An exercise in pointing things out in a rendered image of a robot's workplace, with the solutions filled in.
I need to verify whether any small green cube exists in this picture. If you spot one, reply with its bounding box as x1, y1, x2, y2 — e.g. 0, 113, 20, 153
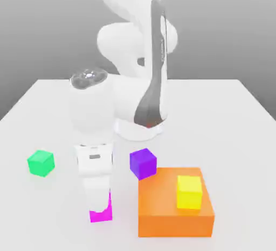
26, 150, 56, 178

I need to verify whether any small purple cube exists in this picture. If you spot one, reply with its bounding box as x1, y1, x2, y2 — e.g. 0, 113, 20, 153
129, 147, 157, 181

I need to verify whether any large orange box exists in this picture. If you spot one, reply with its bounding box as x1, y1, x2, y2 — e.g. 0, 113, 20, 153
137, 167, 216, 238

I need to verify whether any small magenta cube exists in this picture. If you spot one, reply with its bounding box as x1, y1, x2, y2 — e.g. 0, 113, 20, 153
89, 191, 113, 223

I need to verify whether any small yellow cube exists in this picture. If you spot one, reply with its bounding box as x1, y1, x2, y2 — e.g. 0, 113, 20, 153
176, 175, 203, 210

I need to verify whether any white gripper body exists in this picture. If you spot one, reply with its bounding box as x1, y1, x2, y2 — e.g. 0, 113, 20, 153
82, 175, 112, 213

